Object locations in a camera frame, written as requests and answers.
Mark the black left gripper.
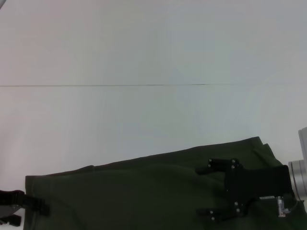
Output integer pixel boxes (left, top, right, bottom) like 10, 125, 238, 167
0, 189, 51, 227

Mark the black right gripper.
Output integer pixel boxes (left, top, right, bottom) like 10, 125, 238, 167
195, 158, 294, 223

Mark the dark green shirt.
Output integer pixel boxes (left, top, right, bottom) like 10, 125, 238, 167
23, 136, 307, 230

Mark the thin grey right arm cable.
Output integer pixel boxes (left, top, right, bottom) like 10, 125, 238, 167
285, 200, 299, 213

